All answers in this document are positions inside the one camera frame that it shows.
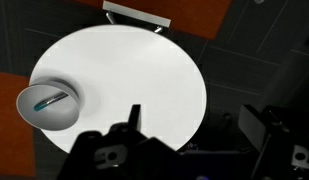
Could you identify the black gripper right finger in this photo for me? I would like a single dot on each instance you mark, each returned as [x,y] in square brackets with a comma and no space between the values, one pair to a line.
[253,127]

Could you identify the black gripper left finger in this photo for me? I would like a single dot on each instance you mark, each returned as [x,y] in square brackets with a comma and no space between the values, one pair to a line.
[134,119]

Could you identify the teal capped dry-erase marker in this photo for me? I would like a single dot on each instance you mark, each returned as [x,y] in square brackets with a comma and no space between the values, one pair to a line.
[48,101]

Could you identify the white round bowl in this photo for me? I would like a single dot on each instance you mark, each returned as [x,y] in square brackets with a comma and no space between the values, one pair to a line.
[58,116]

